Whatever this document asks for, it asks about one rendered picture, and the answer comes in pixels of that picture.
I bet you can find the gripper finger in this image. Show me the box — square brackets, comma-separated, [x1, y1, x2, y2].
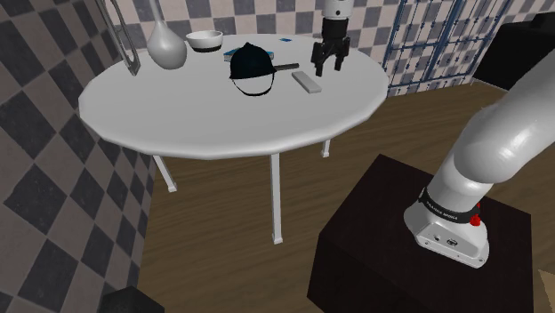
[310, 39, 333, 78]
[333, 36, 352, 73]

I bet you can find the white bowl with black base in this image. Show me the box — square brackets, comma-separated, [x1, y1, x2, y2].
[185, 29, 225, 54]

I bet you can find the grey long-necked vase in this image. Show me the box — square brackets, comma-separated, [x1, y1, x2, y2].
[146, 0, 189, 71]

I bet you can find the black cabinet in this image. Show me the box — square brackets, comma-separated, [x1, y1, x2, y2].
[471, 12, 555, 92]

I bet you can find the white round table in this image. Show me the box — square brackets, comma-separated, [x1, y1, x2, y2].
[77, 33, 390, 246]

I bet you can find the dark block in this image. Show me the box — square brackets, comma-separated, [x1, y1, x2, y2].
[98, 285, 166, 313]

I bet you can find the blue lattice window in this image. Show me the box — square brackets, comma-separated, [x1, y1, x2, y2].
[382, 0, 513, 98]

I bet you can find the blue book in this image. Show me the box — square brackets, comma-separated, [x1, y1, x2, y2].
[222, 47, 276, 63]

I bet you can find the grey remote control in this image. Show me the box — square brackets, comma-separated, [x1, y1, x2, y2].
[290, 70, 324, 94]

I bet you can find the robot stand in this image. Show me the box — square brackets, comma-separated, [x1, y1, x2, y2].
[306, 153, 534, 313]

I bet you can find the black helmet with strap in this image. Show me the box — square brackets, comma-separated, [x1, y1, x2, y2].
[228, 42, 278, 98]

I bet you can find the tan box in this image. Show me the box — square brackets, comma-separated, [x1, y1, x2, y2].
[537, 269, 555, 313]

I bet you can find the grey metal frame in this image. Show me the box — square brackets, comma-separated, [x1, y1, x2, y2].
[93, 0, 141, 77]

